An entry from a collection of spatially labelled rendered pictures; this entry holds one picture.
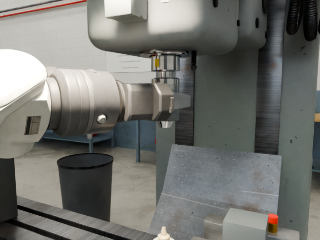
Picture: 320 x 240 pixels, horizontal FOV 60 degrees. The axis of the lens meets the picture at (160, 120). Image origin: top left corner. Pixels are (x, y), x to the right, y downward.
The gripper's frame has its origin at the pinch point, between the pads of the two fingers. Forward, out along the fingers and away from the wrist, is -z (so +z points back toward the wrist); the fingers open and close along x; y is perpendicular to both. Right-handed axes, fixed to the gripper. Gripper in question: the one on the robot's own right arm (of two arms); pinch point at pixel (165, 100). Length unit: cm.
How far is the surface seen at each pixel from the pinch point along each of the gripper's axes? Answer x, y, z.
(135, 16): -6.5, -10.8, 9.9
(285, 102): 1.0, 1.4, -40.4
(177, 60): -2.3, -6.4, -0.7
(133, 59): 433, -58, -261
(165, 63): -1.9, -6.0, 1.6
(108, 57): 488, -65, -235
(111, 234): 19.1, 31.9, 0.5
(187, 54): -4.0, -7.3, -1.3
